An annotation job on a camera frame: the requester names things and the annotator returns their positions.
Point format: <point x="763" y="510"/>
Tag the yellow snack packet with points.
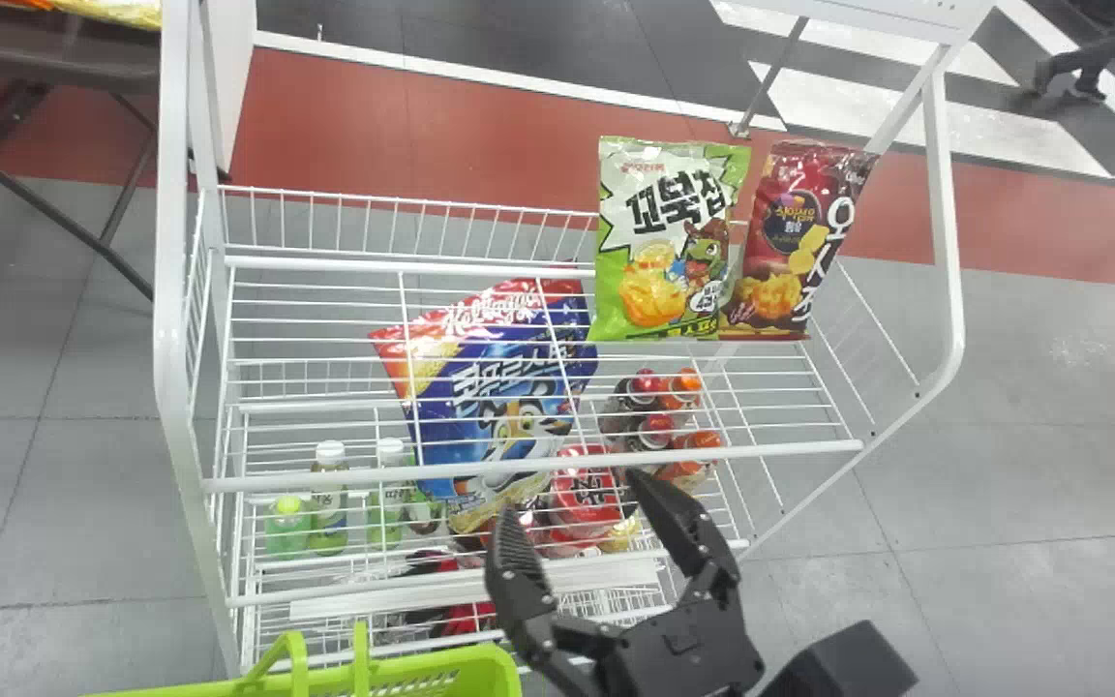
<point x="117" y="12"/>

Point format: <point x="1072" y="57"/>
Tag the green snack packet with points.
<point x="659" y="242"/>

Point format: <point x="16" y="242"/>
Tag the red noodle cup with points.
<point x="588" y="494"/>

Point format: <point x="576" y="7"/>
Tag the green basket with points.
<point x="403" y="676"/>

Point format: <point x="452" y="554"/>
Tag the dark side table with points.
<point x="45" y="58"/>

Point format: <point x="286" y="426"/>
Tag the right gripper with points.
<point x="683" y="658"/>

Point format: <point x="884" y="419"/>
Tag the green bottle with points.
<point x="329" y="503"/>
<point x="286" y="528"/>
<point x="388" y="503"/>

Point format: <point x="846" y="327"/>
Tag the red-capped dark bottle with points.
<point x="656" y="431"/>
<point x="645" y="385"/>

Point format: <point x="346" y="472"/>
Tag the person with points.
<point x="1095" y="53"/>

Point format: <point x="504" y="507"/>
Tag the dark red snack packet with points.
<point x="795" y="242"/>

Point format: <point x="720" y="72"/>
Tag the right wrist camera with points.
<point x="843" y="668"/>

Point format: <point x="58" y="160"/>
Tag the blue cereal bag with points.
<point x="495" y="387"/>

